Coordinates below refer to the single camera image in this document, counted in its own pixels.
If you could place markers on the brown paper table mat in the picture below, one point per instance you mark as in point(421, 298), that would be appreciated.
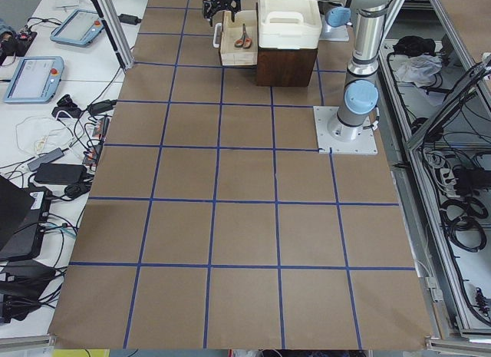
point(214, 222)

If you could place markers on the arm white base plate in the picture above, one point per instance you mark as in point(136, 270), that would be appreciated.
point(336, 34)
point(333, 137)

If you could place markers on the blue teach pendant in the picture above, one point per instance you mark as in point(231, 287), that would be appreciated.
point(35, 80)
point(79, 29)

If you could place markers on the large black power brick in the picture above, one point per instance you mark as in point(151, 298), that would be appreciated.
point(60, 174)

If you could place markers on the orange handled black scissors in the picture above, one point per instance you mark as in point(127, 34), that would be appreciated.
point(245, 41)

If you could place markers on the black power adapter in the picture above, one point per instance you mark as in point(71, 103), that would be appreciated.
point(129, 19)

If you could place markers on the wooden drawer with white handle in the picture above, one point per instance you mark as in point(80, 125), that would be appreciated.
point(236, 38)

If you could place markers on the white crumpled cloth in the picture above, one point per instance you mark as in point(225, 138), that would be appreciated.
point(420, 70)

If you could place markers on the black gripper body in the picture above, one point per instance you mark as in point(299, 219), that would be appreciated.
point(226, 3)

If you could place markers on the near blue teach pendant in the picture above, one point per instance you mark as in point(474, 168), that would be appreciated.
point(35, 80)

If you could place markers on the cream plastic storage box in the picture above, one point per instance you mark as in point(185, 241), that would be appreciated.
point(289, 24)

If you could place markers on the far blue teach pendant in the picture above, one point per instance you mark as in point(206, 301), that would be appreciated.
point(79, 29)

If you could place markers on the aluminium frame post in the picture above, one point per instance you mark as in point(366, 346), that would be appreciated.
point(108, 15)

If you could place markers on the dark brown wooden cabinet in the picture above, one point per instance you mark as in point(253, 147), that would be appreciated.
point(285, 67)

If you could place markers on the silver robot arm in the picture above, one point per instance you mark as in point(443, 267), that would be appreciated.
point(374, 18)

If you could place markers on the black laptop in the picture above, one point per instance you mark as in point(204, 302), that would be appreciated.
point(23, 211)

